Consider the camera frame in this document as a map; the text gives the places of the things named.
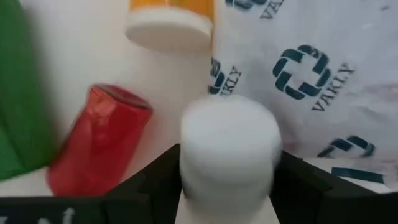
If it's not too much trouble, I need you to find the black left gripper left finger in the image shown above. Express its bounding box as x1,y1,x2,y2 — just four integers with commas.
0,143,184,224

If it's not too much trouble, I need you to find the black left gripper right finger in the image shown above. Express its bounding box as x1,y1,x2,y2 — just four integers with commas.
269,151,398,224

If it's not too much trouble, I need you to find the red-orange bottle white cap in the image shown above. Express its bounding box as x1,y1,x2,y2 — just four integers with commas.
45,83,154,198

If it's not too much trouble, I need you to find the white plastic bottle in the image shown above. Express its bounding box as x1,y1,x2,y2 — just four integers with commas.
178,94,284,208

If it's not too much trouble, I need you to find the green pouch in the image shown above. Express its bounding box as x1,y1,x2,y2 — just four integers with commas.
0,0,63,182

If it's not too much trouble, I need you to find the white printed packet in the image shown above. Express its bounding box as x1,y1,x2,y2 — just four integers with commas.
207,0,398,194

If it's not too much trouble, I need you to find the orange pill bottle white cap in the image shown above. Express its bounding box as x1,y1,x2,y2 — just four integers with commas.
124,0,216,54

